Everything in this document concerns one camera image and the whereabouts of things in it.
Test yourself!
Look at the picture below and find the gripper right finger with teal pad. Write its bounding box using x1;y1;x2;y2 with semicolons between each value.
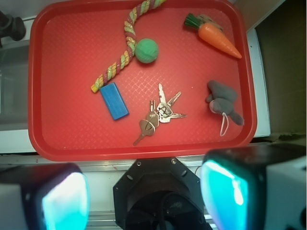
200;144;307;230

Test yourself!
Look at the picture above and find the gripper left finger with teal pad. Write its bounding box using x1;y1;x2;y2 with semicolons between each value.
0;163;90;230

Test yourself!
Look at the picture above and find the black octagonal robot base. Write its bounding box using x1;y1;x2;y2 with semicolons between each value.
113;158;212;230

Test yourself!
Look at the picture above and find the orange toy carrot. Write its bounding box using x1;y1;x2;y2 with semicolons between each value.
184;13;242;59

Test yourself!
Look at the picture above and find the grey plush mouse toy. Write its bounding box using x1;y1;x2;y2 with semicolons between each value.
205;80;245;137

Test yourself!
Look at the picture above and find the blue rectangular block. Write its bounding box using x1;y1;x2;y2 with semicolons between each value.
100;83;129;120

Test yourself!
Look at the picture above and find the bunch of metal keys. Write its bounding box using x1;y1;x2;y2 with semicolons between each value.
133;83;187;146

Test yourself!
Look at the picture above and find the red plastic tray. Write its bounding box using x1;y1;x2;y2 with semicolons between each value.
28;0;257;161

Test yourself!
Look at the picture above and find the green textured ball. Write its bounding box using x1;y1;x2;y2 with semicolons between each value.
135;38;159;64

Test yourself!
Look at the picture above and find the dark knob at left edge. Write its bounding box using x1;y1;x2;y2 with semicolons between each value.
0;12;26;41

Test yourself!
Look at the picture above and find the braided multicolour rope toy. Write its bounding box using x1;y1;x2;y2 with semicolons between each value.
91;0;165;93

